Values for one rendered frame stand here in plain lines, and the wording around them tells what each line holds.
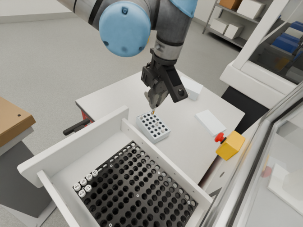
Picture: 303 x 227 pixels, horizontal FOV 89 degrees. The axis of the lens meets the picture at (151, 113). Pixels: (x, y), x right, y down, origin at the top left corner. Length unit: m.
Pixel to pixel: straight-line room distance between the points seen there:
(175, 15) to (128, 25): 0.17
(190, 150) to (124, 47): 0.49
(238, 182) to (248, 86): 0.68
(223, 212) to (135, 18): 0.34
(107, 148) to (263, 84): 0.81
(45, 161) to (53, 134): 1.19
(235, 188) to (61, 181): 0.40
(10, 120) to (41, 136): 0.97
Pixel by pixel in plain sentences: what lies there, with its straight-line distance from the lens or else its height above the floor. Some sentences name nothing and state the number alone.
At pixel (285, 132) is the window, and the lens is 0.43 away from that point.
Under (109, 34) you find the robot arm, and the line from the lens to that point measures 0.26.
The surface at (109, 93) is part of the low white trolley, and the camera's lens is 0.76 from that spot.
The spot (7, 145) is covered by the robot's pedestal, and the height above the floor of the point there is 0.74.
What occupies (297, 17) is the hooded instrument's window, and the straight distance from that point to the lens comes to 0.92.
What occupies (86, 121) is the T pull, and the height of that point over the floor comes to 0.91.
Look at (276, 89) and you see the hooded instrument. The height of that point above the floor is 0.91.
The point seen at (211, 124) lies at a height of 0.78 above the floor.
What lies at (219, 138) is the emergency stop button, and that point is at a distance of 0.56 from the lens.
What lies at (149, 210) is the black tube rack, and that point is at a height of 0.90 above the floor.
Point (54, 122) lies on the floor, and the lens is 1.69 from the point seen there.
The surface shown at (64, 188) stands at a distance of 0.47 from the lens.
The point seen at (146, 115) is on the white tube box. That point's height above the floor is 0.80.
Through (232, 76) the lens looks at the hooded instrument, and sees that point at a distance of 0.99.
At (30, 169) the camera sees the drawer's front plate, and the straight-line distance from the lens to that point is 0.42.
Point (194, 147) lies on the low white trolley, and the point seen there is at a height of 0.76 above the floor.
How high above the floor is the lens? 1.28
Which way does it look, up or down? 48 degrees down
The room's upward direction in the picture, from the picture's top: 16 degrees clockwise
